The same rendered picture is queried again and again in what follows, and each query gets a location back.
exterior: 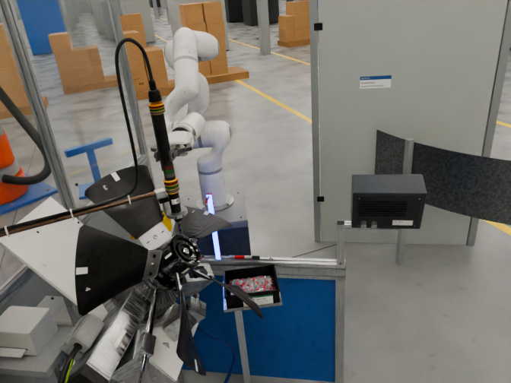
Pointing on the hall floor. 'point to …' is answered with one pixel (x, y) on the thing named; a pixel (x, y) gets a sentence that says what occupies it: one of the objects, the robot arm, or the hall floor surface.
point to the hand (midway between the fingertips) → (165, 154)
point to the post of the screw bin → (242, 346)
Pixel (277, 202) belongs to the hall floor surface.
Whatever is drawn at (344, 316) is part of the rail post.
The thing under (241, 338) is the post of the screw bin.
